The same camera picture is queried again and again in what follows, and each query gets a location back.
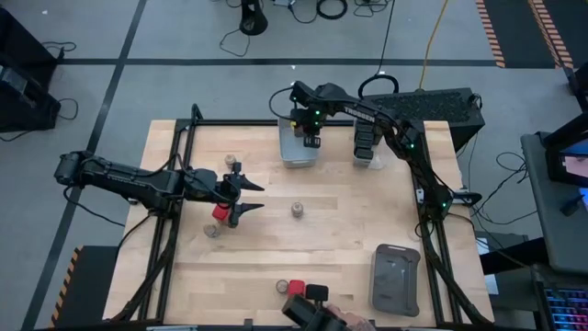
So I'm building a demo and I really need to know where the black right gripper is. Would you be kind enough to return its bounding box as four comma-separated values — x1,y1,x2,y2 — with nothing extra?
291,106,325,149

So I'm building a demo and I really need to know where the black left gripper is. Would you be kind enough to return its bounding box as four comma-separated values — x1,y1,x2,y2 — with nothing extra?
183,162,266,229

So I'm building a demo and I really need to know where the light grey plastic bin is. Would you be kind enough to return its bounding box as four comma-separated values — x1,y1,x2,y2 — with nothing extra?
277,117,319,169

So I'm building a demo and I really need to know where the clear plastic bin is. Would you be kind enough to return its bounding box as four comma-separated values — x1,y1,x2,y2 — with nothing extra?
351,114,396,170

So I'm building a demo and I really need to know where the black rectangular handheld object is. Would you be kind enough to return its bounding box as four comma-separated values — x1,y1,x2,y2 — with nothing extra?
280,293,350,331

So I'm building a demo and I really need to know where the black perforated box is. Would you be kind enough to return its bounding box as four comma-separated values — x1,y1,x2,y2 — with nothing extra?
357,86,487,140

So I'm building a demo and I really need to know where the black stand base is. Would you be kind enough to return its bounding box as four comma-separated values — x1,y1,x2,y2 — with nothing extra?
238,0,269,37

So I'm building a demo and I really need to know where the person's hand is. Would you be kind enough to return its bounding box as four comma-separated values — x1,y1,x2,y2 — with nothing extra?
326,303,376,331

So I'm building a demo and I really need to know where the dark grey plastic bin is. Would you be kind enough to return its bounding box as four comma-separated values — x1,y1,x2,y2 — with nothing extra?
369,243,423,318

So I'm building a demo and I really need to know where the black mat orange striped edge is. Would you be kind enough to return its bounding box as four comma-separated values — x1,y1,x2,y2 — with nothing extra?
49,245,119,328
474,0,588,70

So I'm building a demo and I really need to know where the black equipment case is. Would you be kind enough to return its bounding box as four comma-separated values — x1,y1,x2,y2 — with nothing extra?
0,54,62,134
0,6,60,77

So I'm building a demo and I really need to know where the grey desk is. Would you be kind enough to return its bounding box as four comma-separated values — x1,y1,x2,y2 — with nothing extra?
520,131,588,277

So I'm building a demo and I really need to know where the black monitor lit screen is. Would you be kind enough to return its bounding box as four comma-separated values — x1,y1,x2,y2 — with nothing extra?
544,112,588,189

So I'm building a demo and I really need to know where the RGB backlit keyboard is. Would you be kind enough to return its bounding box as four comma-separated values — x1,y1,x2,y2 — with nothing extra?
535,280,588,331

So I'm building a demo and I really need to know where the right gripper cable loop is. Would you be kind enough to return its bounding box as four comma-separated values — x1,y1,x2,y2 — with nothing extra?
268,86,296,121

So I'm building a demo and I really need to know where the black metal table frame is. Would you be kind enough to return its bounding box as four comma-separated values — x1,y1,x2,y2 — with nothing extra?
109,103,495,331

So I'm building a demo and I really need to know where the black hanging cable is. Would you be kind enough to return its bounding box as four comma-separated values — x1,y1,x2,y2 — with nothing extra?
356,0,400,100

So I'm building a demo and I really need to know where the coiled black cable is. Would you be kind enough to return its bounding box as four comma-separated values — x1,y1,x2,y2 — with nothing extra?
315,0,349,21

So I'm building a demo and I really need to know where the black floor cable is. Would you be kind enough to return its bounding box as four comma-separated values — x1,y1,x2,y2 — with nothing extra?
218,27,252,59
40,40,78,61
0,97,79,143

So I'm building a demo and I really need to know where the yellow cable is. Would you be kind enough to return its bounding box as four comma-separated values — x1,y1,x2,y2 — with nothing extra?
416,0,449,91

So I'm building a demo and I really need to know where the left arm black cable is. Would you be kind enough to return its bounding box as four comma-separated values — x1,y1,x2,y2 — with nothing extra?
59,183,160,252

